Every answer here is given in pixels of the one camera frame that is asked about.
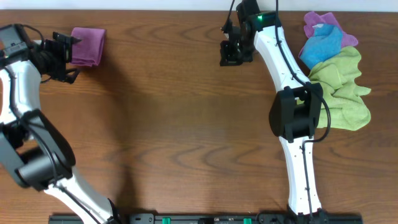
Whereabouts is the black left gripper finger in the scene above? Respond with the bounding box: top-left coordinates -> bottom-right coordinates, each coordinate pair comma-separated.
52,32 -> 81,44
60,68 -> 80,84

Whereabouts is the purple microfiber cloth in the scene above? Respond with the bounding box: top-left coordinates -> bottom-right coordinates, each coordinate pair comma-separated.
71,27 -> 106,67

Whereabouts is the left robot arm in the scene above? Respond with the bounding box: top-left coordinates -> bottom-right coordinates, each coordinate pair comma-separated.
1,24 -> 121,223

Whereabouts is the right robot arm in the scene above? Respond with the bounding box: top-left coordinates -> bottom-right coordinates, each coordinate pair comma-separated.
220,12 -> 323,217

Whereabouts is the purple cloth under pile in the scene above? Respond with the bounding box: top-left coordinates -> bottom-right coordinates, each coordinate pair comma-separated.
303,11 -> 359,49

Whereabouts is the blue microfiber cloth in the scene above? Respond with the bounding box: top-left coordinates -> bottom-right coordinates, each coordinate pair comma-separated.
299,24 -> 343,69

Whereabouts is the green microfiber cloth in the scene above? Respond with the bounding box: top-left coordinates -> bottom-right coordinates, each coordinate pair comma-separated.
308,46 -> 371,131

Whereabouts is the right black cable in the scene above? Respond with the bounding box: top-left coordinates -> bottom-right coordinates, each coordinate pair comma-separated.
221,0 -> 332,218

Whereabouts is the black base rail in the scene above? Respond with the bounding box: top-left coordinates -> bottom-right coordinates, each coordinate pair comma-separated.
48,212 -> 364,224

